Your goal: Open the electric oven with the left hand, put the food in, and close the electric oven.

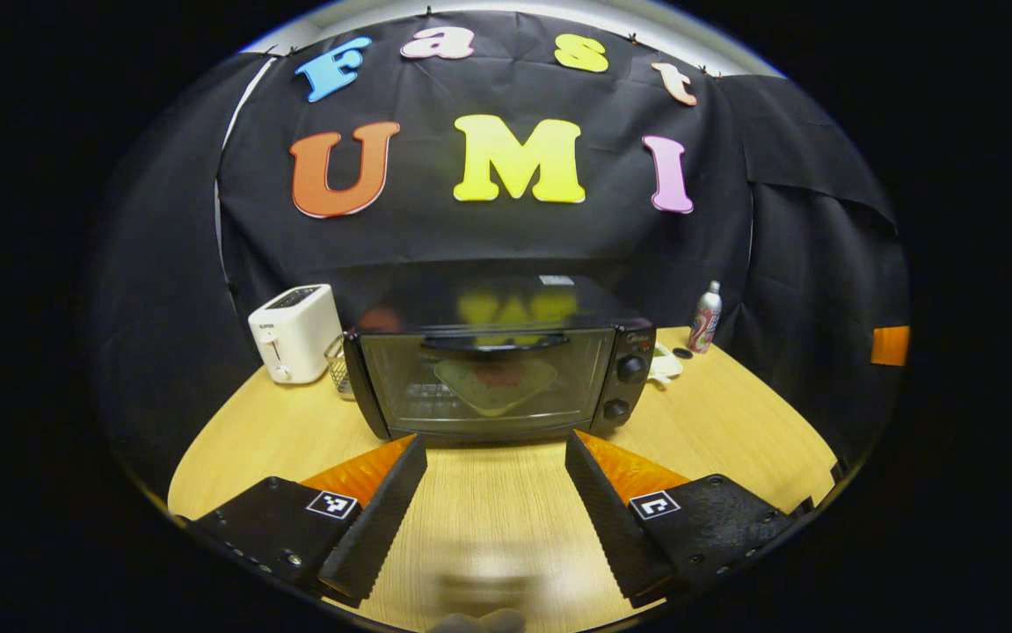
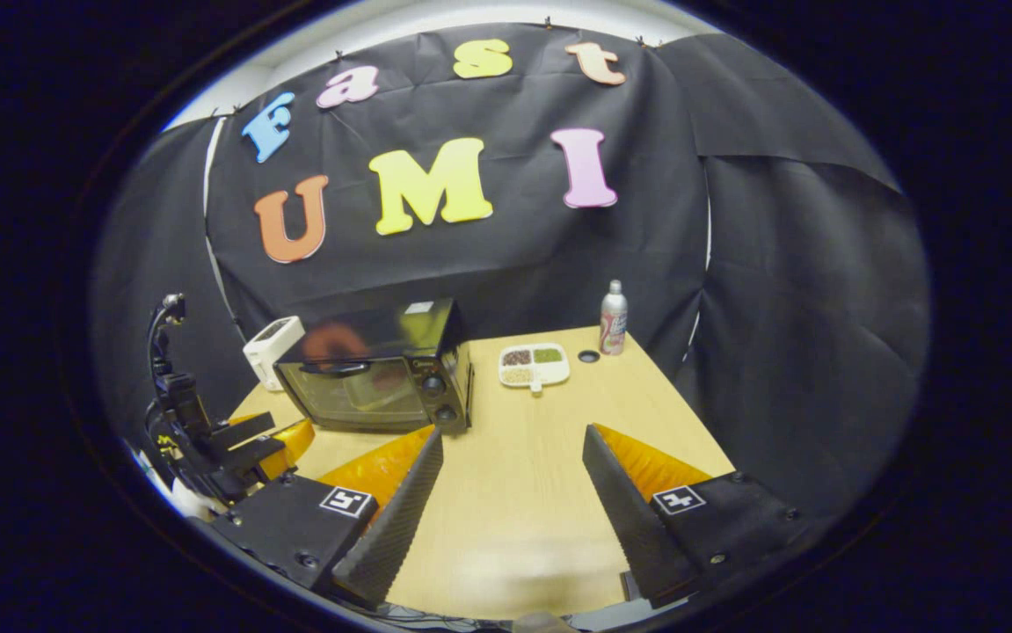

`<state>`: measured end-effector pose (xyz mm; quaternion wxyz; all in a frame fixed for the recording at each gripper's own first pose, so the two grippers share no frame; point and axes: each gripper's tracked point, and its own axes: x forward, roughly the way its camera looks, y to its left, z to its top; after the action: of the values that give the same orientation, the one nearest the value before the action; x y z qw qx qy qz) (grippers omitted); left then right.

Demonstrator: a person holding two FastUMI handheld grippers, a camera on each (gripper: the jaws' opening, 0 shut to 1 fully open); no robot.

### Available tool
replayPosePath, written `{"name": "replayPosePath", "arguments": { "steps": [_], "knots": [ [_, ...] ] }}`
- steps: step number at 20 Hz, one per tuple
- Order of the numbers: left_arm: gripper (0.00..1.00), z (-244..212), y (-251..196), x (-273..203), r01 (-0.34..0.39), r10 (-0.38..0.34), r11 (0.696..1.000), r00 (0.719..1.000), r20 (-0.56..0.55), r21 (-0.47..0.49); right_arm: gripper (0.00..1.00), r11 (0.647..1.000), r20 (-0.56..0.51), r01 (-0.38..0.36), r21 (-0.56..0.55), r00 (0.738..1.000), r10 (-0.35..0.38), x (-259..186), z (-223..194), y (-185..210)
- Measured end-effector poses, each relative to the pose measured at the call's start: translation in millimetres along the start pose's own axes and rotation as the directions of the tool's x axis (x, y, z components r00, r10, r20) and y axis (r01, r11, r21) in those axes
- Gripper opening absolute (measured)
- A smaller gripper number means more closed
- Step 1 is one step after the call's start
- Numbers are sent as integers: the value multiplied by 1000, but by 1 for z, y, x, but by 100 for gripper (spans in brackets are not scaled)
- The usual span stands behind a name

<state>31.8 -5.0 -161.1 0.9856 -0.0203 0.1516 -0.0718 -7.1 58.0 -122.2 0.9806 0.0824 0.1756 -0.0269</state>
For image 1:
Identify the silver bottle with pink label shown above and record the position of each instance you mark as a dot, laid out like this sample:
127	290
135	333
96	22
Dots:
704	321

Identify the black backdrop cloth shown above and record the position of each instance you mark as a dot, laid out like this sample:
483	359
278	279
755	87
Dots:
488	237

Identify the pink meat slice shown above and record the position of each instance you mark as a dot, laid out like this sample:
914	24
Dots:
498	374

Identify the white toaster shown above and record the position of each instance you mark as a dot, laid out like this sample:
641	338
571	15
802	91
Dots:
294	334

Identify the black electric oven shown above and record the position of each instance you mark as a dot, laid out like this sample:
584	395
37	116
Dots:
488	303

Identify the white divided snack plate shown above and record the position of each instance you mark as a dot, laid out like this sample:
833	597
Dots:
664	362

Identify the cream square tray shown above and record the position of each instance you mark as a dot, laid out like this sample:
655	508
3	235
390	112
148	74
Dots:
462	387

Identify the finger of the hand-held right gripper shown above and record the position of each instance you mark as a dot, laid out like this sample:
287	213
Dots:
891	345

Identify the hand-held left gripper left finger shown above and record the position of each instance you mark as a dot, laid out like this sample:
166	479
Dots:
378	527

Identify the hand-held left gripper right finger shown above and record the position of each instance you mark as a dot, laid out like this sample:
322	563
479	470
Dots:
611	519

